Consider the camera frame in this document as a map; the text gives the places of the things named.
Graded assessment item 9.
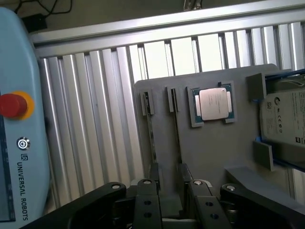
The light blue teach pendant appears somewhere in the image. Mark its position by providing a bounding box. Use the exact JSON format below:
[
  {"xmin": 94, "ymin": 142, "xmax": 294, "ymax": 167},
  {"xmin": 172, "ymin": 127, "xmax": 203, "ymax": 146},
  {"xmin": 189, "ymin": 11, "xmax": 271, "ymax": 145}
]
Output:
[{"xmin": 0, "ymin": 6, "xmax": 52, "ymax": 225}]

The blue disk caddy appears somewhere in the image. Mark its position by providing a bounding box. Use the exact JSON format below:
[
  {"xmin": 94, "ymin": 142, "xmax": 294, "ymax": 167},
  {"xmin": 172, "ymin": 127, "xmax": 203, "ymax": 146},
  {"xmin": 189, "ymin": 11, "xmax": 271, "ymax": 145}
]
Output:
[{"xmin": 252, "ymin": 69, "xmax": 305, "ymax": 171}]

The silver CPU on green board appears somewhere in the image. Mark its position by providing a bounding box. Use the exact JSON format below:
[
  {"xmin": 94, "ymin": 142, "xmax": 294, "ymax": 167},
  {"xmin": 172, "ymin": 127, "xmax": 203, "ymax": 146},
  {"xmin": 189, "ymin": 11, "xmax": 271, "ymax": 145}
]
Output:
[{"xmin": 193, "ymin": 87, "xmax": 234, "ymax": 123}]

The grey parts rack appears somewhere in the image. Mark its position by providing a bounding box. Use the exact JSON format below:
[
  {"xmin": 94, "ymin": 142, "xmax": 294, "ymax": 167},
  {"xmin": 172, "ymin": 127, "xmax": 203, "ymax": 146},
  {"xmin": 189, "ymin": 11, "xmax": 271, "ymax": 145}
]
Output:
[{"xmin": 132, "ymin": 63, "xmax": 305, "ymax": 217}]

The black cable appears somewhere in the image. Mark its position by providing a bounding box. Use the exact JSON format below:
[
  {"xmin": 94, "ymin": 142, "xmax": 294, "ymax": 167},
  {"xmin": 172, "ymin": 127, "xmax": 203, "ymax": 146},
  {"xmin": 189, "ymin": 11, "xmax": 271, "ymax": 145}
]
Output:
[{"xmin": 18, "ymin": 0, "xmax": 72, "ymax": 19}]

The aluminium table frame rail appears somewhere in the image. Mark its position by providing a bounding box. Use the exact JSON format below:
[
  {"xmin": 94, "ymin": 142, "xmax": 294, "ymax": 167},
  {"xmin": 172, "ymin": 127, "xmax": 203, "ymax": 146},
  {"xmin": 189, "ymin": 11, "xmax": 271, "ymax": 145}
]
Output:
[{"xmin": 30, "ymin": 4, "xmax": 305, "ymax": 47}]

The black RAM stick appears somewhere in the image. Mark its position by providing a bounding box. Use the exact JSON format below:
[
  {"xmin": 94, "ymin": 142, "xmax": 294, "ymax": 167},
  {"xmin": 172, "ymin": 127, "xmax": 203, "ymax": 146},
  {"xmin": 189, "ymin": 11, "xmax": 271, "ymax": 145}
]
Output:
[{"xmin": 142, "ymin": 91, "xmax": 160, "ymax": 167}]

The red emergency stop button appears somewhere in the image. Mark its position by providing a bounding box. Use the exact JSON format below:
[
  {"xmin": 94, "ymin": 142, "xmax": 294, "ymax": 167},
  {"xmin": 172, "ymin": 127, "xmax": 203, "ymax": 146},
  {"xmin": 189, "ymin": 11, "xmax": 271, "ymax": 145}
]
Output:
[{"xmin": 0, "ymin": 90, "xmax": 35, "ymax": 120}]

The black power adapter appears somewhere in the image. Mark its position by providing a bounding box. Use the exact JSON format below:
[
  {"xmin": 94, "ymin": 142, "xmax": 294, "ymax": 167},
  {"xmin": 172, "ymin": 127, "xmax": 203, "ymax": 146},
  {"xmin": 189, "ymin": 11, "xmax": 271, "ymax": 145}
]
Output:
[{"xmin": 20, "ymin": 13, "xmax": 49, "ymax": 31}]

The silver hard disk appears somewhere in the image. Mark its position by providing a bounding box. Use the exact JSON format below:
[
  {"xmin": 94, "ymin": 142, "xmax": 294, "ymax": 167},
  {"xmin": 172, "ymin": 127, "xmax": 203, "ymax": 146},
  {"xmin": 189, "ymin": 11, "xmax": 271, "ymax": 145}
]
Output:
[{"xmin": 258, "ymin": 91, "xmax": 305, "ymax": 146}]

